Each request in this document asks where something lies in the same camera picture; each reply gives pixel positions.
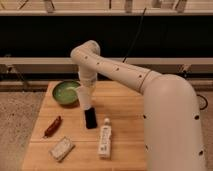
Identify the white ceramic cup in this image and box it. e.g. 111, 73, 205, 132
76, 86, 91, 110

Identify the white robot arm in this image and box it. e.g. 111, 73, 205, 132
71, 40, 207, 171

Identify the green ceramic bowl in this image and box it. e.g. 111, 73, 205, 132
52, 80, 80, 105

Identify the black smartphone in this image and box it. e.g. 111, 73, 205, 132
85, 107, 97, 129

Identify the white plastic bottle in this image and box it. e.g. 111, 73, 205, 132
98, 118, 112, 159

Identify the red sausage snack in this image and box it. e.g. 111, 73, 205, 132
44, 116, 62, 138

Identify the black hanging cable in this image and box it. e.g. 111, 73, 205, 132
121, 7, 148, 64

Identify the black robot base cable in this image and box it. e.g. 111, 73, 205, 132
196, 93, 209, 111

